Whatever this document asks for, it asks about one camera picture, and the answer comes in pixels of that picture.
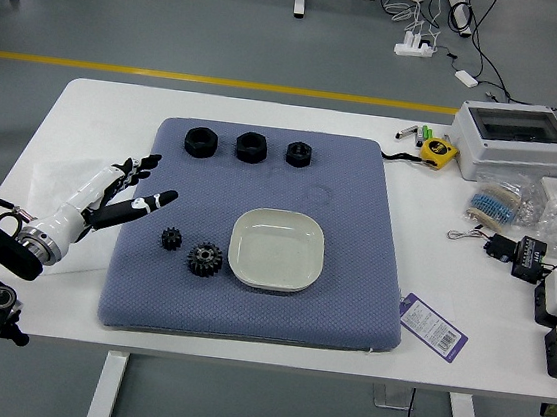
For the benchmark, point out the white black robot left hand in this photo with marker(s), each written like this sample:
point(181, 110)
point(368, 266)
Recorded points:
point(71, 215)

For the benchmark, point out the large black gear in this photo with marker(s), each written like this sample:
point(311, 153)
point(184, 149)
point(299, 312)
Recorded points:
point(204, 259)

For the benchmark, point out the bag of blue resistors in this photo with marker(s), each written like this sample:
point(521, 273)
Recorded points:
point(495, 203)

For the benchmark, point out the white power strip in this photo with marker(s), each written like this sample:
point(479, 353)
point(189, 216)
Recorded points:
point(407, 49)

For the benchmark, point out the green white battery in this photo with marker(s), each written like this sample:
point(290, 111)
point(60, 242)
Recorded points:
point(422, 131)
point(429, 132)

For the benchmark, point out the white enclosure box clear lid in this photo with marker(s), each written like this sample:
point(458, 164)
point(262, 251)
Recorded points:
point(511, 154)

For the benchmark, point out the small black hex nut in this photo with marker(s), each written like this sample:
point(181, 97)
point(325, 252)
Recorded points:
point(291, 158)

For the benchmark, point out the purple label tag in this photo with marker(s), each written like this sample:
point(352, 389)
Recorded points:
point(431, 326)

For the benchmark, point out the black electronic module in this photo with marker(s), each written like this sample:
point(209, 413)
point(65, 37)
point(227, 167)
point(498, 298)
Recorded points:
point(529, 257)

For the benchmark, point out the small black gear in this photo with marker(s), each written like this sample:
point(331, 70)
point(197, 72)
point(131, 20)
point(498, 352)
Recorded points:
point(170, 240)

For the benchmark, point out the grey under-table control box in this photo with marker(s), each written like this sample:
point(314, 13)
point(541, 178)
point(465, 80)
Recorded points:
point(388, 396)

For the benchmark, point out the white square dish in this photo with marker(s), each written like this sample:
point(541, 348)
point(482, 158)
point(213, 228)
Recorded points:
point(274, 248)

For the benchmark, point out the large black hex nut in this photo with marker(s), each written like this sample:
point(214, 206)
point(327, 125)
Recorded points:
point(242, 153)
point(190, 146)

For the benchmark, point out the blue-grey quilted cushion mat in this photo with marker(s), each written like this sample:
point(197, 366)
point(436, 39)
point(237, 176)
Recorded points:
point(197, 305)

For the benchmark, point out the silver metal piece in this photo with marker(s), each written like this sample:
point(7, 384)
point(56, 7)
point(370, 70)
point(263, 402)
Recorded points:
point(408, 132)

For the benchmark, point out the white power adapter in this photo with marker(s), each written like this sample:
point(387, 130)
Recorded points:
point(467, 79)

